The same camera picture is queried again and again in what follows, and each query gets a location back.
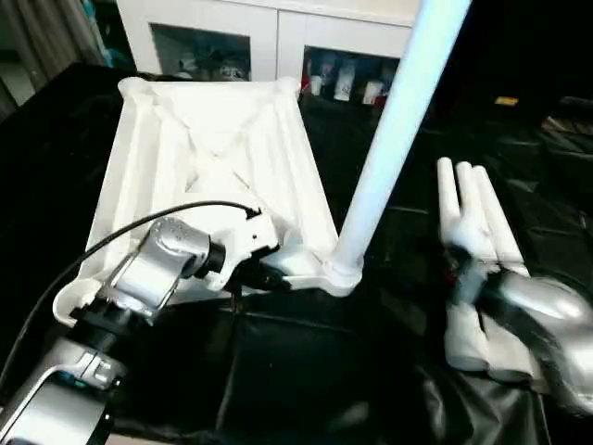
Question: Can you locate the white plastic table leg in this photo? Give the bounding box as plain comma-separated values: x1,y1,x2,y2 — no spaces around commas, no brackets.
472,165,543,384
436,157,492,372
331,0,473,274
456,161,511,261

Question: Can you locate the white plastic table top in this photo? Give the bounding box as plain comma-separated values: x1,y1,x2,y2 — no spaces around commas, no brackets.
53,76,363,324

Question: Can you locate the dark cabinet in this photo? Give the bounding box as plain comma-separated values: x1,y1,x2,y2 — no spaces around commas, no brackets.
416,0,593,121

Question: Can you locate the white cabinet with glass doors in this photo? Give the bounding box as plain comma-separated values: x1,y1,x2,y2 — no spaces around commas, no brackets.
115,0,418,101

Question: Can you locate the grey curtain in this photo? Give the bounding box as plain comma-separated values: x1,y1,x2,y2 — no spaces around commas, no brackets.
0,0,106,80

